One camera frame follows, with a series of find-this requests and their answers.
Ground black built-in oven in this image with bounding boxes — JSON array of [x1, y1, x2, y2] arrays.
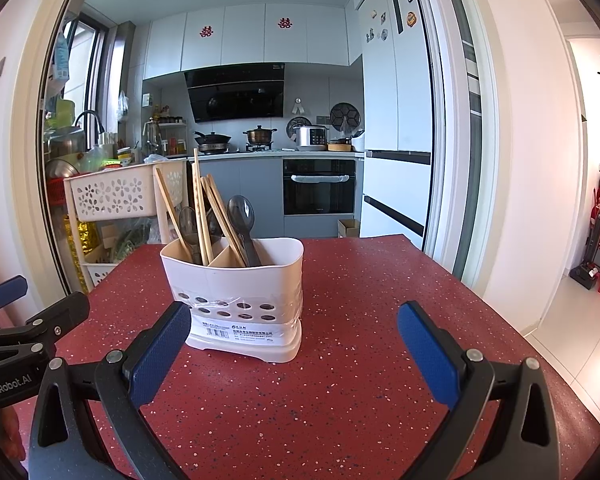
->
[[281, 157, 357, 216]]

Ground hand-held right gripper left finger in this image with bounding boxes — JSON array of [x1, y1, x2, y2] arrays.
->
[[28, 301, 193, 480]]

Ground white refrigerator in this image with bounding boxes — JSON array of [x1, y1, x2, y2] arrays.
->
[[357, 0, 433, 251]]

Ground white spice rack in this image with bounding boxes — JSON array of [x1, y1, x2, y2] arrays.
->
[[145, 116, 187, 157]]

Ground white plastic utensil holder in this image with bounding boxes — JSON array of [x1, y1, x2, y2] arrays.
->
[[160, 236, 304, 363]]

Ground steel cooking pot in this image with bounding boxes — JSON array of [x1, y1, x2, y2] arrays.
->
[[243, 126, 277, 145]]

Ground white wall cabinets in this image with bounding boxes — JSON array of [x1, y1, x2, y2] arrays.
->
[[142, 2, 365, 81]]

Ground black wok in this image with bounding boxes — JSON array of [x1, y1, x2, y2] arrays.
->
[[194, 131, 232, 153]]

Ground dark kitchen faucet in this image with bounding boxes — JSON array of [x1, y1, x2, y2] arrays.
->
[[74, 110, 106, 148]]

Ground dark translucent plastic spoon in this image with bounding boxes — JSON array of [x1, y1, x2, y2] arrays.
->
[[205, 207, 227, 251], [178, 206, 203, 266], [227, 195, 263, 267]]

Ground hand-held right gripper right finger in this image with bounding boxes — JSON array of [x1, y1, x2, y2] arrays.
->
[[397, 301, 563, 480]]

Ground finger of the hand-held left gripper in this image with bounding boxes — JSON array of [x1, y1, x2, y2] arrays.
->
[[0, 291, 91, 376], [0, 275, 29, 313]]

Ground silver rice cooker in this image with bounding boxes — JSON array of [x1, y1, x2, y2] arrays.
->
[[294, 125, 328, 152]]

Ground gold foil bag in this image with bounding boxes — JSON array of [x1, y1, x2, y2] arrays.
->
[[62, 215, 98, 266]]

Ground grey base cabinets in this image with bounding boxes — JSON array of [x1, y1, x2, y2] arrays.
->
[[195, 152, 366, 241]]

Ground beige plastic basket cart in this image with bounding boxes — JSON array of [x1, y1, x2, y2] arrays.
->
[[64, 159, 191, 291]]

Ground large round hanging rack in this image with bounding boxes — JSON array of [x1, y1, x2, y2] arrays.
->
[[329, 102, 361, 131]]

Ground black range hood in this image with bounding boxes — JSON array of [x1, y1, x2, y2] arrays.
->
[[184, 63, 286, 123]]

